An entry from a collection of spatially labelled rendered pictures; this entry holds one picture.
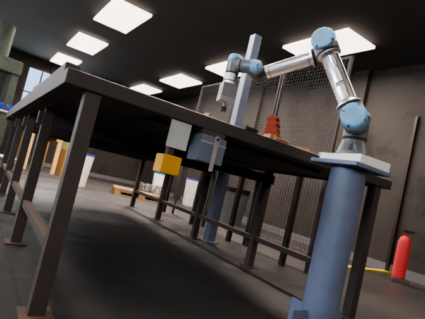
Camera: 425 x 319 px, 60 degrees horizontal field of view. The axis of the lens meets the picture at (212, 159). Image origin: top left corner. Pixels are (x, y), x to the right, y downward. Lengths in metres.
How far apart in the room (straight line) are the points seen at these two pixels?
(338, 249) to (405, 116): 4.43
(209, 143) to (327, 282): 0.84
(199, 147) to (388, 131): 4.79
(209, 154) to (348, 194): 0.68
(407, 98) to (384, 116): 0.41
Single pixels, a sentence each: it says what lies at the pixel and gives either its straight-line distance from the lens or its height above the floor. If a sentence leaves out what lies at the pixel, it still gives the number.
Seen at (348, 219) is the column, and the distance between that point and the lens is 1.85.
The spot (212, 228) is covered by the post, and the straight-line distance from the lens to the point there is 4.12.
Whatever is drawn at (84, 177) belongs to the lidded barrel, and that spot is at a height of 0.19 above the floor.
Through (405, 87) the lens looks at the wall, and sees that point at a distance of 6.29.
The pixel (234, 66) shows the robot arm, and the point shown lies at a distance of 2.06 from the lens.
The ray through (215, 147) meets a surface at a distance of 1.66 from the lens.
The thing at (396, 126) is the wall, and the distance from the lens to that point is 6.13.
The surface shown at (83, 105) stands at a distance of 1.48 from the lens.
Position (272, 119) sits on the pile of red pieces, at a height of 1.26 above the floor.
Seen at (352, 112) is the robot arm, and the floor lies 1.08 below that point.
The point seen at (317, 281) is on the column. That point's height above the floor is 0.29.
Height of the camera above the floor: 0.62
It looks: 4 degrees up
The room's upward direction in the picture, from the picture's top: 13 degrees clockwise
